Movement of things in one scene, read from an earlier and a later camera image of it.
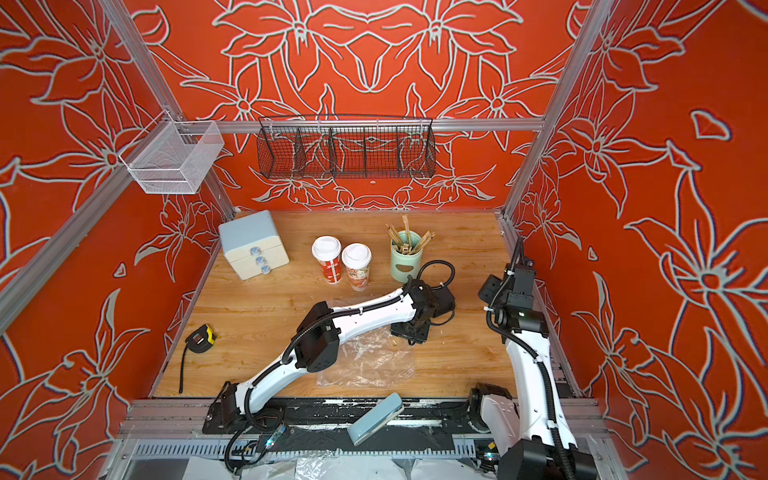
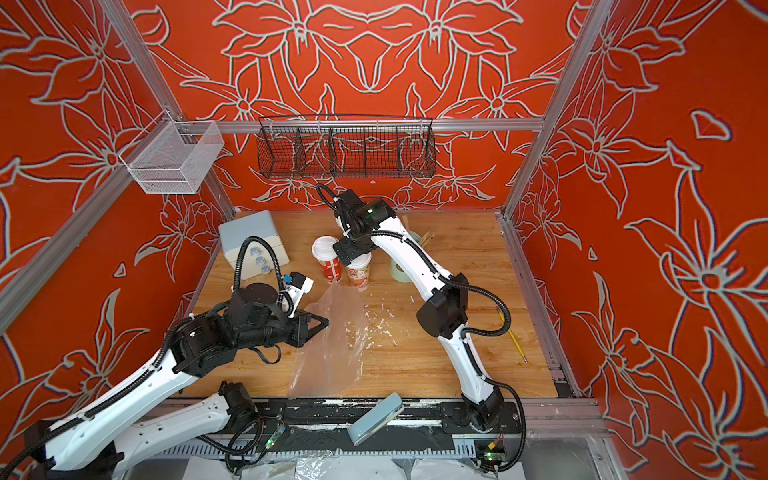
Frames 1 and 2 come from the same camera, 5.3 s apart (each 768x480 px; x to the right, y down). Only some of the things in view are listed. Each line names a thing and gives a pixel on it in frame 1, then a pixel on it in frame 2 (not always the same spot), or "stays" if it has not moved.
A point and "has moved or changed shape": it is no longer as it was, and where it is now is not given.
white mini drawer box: [251, 244] stays
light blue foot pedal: [376, 418] stays
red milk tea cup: [327, 250] stays
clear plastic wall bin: [173, 156] stays
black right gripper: [495, 287] -> [350, 239]
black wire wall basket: [345, 147] stays
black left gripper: [401, 331] -> [304, 330]
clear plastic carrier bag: [374, 359] has moved or changed shape
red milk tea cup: [357, 259] stays
